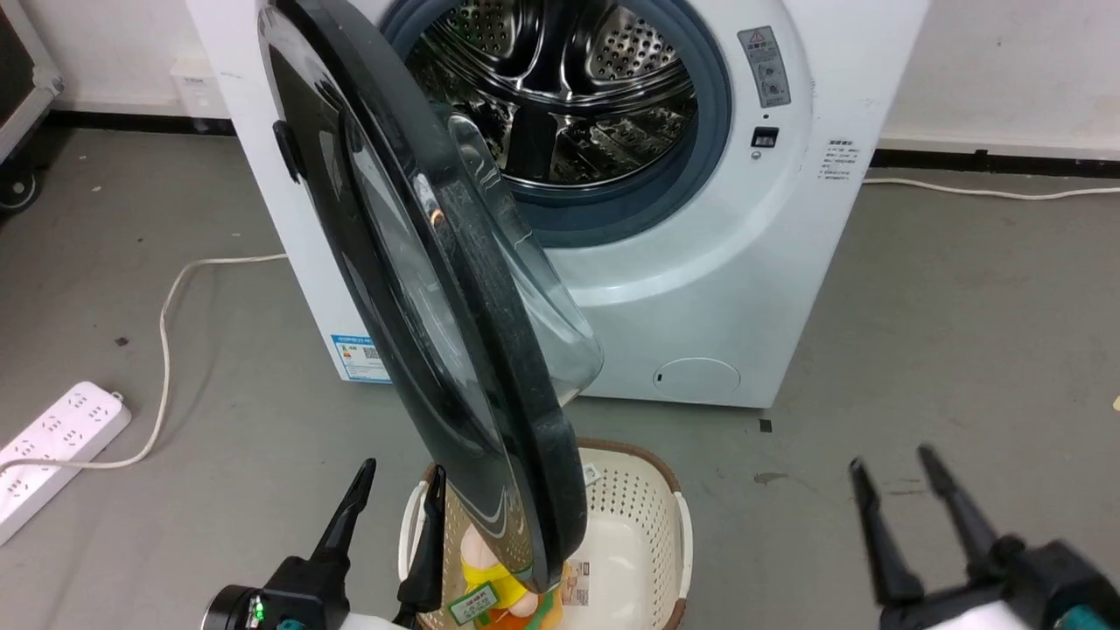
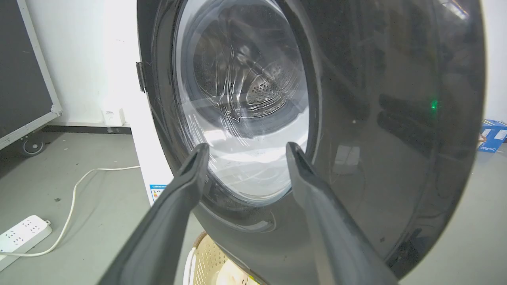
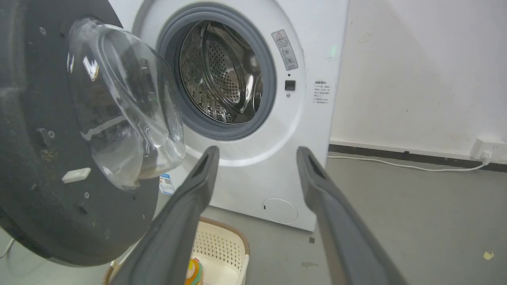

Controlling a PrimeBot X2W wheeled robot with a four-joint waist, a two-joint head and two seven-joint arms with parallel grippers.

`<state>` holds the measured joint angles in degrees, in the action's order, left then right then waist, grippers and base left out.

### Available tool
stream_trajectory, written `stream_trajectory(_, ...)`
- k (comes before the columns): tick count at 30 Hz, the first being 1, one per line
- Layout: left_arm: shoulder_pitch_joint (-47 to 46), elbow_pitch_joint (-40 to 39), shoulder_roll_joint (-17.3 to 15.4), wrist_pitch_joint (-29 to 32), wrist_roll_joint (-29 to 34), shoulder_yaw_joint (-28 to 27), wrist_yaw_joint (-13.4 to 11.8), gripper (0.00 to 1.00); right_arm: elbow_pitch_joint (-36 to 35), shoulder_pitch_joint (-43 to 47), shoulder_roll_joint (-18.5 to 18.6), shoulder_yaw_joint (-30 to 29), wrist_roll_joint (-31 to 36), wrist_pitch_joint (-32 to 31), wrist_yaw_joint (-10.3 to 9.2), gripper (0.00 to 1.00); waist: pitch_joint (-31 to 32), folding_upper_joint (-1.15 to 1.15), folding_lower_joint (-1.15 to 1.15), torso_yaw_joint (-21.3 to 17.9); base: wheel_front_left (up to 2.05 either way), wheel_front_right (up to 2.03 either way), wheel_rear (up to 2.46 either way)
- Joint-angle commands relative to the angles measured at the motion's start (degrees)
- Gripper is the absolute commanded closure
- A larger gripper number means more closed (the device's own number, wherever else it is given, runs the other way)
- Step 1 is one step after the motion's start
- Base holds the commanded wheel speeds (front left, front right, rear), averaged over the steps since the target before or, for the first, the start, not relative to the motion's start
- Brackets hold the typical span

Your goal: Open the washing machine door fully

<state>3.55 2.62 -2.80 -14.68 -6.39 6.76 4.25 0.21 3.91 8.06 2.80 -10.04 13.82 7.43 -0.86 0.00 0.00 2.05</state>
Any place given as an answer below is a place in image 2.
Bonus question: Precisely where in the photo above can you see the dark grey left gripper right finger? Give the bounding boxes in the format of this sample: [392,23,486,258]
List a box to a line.
[286,142,399,285]

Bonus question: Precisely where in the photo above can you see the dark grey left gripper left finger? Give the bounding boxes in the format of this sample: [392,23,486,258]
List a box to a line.
[97,143,210,285]

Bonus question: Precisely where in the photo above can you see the dark round washing machine door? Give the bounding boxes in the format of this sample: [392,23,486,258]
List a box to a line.
[137,0,486,285]

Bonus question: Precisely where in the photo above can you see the white washing machine body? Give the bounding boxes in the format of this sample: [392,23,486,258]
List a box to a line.
[104,0,203,206]

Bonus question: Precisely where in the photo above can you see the blue energy label sticker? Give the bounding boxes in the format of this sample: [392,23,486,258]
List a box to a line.
[149,184,167,204]

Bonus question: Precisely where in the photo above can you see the cream perforated laundry basket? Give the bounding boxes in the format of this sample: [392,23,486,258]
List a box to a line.
[183,231,258,285]

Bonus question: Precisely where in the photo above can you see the white power strip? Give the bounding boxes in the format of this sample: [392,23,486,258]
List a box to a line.
[0,215,53,272]

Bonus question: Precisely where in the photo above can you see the black caster wheel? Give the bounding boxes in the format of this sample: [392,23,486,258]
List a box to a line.
[22,135,45,156]

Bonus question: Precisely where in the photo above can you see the blue cardboard box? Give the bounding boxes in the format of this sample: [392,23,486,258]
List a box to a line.
[477,120,507,153]

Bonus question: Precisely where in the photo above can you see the white power cable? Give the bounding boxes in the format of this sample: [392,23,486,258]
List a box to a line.
[0,165,141,258]

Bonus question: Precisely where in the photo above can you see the small white wall box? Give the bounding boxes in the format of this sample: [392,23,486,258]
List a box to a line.
[102,108,126,127]

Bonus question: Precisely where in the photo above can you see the black panel with silver frame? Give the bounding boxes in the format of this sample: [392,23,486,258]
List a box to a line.
[0,0,63,151]

